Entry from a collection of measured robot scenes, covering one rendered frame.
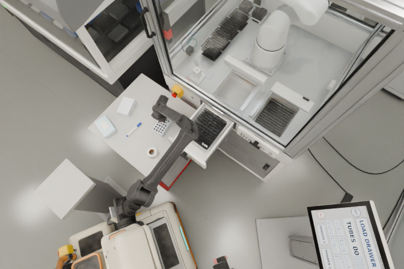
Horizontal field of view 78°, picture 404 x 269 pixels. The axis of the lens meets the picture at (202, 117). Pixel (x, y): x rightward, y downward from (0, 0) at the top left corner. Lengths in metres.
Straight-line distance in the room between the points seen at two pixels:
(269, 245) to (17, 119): 2.83
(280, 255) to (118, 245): 1.63
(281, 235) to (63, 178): 1.76
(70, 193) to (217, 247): 1.28
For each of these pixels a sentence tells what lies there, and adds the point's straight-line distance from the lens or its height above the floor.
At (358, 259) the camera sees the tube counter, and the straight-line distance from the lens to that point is 1.45.
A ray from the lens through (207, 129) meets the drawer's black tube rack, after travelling 1.61.
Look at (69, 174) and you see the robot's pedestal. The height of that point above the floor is 0.76.
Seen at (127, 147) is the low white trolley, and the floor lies 0.76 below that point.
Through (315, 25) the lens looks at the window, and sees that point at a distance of 0.81.
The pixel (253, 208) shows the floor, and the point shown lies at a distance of 2.44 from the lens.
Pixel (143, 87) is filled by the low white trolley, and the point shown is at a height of 0.76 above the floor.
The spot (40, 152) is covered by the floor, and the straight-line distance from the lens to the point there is 3.05.
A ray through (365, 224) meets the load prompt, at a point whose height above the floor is 1.16.
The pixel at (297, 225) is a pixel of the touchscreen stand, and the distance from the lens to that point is 2.48.
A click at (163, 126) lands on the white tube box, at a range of 1.76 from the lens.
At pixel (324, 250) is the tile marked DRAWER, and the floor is 1.00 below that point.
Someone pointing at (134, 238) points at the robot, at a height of 1.36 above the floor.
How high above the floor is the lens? 2.41
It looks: 66 degrees down
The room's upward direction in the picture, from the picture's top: 6 degrees counter-clockwise
